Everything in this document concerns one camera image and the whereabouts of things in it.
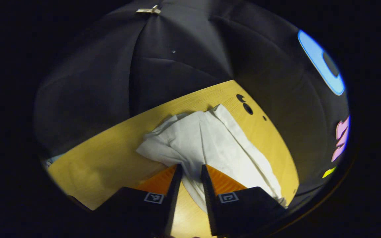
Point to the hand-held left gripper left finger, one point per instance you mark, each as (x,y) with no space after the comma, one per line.
(174,198)

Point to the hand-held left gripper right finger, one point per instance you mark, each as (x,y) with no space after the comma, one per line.
(208,198)

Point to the white jeans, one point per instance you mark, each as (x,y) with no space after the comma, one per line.
(210,142)

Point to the white cloth clip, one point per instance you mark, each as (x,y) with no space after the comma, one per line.
(149,10)

